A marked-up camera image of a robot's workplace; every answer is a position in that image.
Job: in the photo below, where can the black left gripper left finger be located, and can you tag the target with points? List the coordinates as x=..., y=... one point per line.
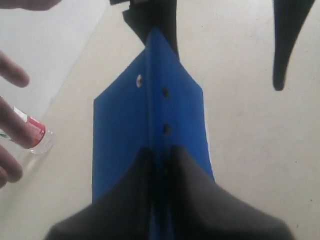
x=122, y=213

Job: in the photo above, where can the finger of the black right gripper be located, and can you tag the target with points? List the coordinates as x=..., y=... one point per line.
x=144, y=15
x=289, y=17

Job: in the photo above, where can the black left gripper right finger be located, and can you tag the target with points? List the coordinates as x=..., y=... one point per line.
x=202, y=210

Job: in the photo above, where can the blue ring binder notebook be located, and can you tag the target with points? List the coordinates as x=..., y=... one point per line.
x=154, y=103

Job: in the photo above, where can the clear bottle red cap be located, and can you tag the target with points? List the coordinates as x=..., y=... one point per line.
x=37, y=135

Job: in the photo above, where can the person's bare hand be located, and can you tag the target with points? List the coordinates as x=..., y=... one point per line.
x=10, y=170

